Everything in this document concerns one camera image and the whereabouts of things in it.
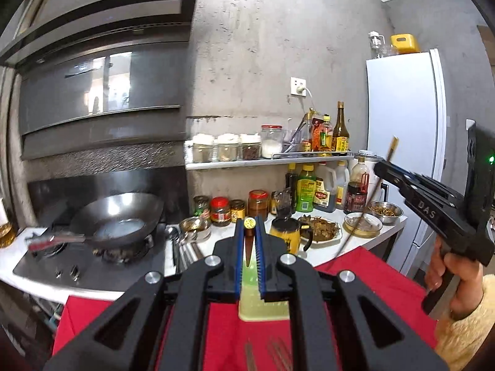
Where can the white refrigerator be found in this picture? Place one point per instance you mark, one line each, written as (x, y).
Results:
(407, 100)

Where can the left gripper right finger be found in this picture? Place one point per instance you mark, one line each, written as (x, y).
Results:
(336, 321)

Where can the red handled dark jug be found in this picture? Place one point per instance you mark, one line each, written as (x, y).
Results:
(357, 188)

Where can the steel range hood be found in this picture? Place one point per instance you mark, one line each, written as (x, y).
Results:
(104, 73)

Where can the small steel bowl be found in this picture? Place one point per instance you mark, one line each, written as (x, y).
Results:
(387, 213)

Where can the yellow rimmed dish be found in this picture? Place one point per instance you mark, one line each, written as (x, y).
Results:
(362, 225)

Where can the plate of cooked food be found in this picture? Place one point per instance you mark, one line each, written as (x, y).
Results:
(323, 231)

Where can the yellow steel mug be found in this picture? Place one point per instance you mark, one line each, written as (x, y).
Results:
(291, 231)

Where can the red tablecloth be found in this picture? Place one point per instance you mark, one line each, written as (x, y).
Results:
(227, 333)

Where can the yellow container on fridge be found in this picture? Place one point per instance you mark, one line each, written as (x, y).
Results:
(405, 43)

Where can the white plastic bottle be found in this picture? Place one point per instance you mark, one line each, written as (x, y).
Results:
(342, 180)

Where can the person's right hand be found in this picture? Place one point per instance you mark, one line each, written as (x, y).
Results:
(469, 292)

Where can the green bottle yellow cap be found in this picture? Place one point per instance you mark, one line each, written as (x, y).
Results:
(306, 188)

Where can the glass jar red lid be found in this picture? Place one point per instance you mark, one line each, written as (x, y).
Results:
(272, 140)

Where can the black gas stove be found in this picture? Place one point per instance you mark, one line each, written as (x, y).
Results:
(79, 266)

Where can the white wall shelf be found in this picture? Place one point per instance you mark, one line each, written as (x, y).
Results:
(280, 160)

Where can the red lid sauce jar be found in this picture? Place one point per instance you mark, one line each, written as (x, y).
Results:
(220, 211)

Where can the large oil jug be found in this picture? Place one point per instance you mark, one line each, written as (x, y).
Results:
(326, 188)

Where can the cream sweater forearm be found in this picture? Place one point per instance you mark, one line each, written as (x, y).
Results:
(459, 343)

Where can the white wall socket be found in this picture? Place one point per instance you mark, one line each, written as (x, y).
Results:
(298, 87)

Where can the black wok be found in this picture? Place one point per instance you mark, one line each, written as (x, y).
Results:
(108, 223)

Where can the dark soy sauce bottle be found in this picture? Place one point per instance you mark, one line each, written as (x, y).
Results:
(291, 179)

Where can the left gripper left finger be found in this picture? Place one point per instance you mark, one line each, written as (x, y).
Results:
(160, 322)

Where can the green utensil holder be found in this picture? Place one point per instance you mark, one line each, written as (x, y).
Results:
(251, 307)

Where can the tall brown sauce bottle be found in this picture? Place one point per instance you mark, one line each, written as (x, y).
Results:
(340, 138)

